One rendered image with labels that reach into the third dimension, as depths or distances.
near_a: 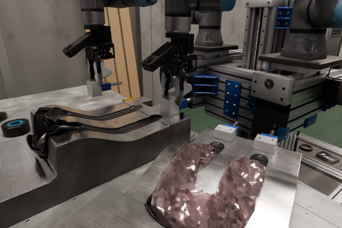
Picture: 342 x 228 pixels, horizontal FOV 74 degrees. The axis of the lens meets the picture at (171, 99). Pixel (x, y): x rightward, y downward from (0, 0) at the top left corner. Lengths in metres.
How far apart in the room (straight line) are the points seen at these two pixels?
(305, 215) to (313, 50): 0.56
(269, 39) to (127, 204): 0.94
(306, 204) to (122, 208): 0.39
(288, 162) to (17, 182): 0.59
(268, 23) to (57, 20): 2.17
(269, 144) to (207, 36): 0.74
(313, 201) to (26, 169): 0.63
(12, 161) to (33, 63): 2.17
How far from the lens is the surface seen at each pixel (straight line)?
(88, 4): 0.83
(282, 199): 0.44
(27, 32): 2.74
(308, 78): 0.92
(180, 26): 0.65
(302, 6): 0.92
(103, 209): 0.38
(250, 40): 1.18
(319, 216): 0.59
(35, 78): 2.80
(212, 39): 1.21
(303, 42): 0.92
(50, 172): 0.56
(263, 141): 0.62
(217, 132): 0.65
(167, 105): 0.69
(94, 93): 0.87
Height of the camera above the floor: 1.17
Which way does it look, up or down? 19 degrees down
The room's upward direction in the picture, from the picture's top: straight up
